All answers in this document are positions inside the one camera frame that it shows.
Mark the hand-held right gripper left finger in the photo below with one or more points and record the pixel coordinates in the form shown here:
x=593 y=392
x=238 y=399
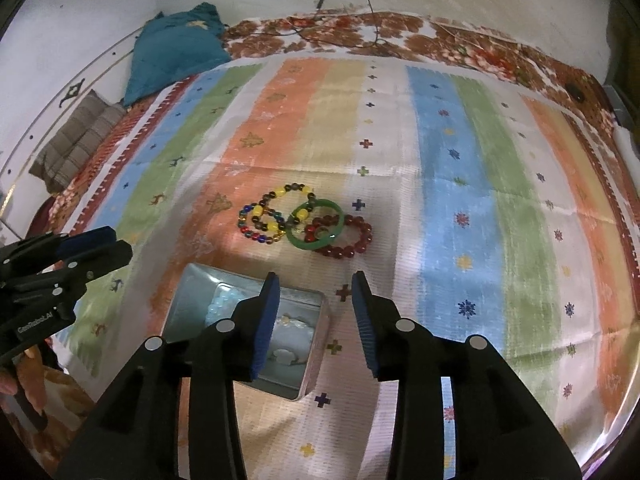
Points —
x=265 y=322

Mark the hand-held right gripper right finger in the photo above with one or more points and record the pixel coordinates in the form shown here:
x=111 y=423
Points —
x=363 y=327

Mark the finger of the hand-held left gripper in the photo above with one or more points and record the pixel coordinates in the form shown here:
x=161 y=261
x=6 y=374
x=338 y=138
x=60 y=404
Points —
x=102 y=260
x=87 y=241

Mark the silver tin box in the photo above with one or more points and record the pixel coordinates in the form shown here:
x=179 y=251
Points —
x=200 y=300

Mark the green bangle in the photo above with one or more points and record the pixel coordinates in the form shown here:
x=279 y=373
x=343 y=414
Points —
x=300 y=246

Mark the person's left hand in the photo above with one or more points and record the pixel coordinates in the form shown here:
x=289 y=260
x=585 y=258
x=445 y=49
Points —
x=32 y=380

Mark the white shell pendant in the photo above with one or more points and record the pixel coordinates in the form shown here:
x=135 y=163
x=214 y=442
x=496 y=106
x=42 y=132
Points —
x=285 y=357

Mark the grey striped pillow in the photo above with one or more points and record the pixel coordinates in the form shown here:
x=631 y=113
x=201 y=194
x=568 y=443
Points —
x=80 y=140

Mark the colourful striped mat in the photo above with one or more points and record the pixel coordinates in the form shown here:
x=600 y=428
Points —
x=440 y=160

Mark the teal cloth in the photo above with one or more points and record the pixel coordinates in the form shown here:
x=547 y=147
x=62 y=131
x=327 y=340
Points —
x=175 y=47

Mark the floral bedsheet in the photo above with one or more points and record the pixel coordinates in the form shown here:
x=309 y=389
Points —
x=350 y=27

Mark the white cylindrical object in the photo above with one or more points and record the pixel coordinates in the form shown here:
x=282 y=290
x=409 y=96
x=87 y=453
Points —
x=627 y=142

